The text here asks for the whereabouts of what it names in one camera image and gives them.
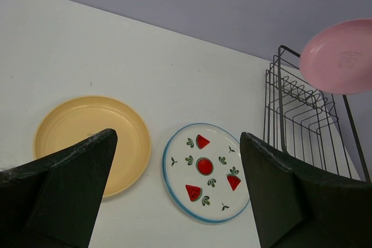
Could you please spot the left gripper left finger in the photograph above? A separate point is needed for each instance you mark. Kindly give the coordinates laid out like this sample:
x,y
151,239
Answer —
x,y
54,201

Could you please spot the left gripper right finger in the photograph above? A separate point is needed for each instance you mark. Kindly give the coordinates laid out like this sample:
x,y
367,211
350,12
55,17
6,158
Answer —
x,y
298,205

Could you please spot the pink plate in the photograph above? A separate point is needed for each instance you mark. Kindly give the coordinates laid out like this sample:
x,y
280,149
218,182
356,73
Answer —
x,y
338,59

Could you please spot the dark wire dish rack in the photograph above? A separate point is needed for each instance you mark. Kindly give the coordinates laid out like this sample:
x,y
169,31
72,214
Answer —
x,y
310,125

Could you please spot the yellow plate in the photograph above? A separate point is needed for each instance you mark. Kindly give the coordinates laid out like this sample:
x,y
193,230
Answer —
x,y
81,118

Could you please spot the white blue-rimmed fruit plate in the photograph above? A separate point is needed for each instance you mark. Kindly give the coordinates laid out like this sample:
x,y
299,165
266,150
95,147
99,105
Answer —
x,y
203,173

